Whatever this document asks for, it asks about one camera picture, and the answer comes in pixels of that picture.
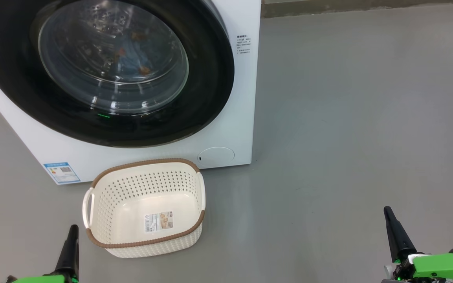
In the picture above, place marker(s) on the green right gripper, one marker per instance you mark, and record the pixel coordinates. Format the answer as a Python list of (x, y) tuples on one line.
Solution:
[(446, 267)]

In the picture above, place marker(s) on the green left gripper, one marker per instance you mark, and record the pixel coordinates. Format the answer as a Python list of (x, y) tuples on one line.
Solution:
[(41, 280)]

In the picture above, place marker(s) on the black glass washing machine door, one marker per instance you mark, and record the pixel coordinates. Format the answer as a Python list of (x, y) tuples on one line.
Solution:
[(14, 78)]

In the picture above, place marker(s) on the blue bear-print garment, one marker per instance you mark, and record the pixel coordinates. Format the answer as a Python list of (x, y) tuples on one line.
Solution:
[(132, 59)]

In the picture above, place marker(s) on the basket product label sticker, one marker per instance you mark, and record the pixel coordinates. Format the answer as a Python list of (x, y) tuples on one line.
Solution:
[(158, 222)]

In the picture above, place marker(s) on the cream perforated laundry basket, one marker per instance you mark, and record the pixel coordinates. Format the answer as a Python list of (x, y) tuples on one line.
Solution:
[(151, 196)]

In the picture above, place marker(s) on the white front-load washing machine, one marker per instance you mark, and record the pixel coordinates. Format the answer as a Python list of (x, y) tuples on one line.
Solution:
[(226, 118)]

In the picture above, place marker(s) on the blue energy label sticker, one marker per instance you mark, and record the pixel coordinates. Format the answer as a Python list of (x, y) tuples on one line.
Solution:
[(62, 173)]

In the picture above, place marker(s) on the round white filter cover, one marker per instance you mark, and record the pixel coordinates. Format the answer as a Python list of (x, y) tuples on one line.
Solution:
[(216, 155)]

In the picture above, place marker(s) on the small text sticker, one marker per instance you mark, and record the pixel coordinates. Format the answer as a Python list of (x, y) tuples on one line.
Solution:
[(244, 44)]

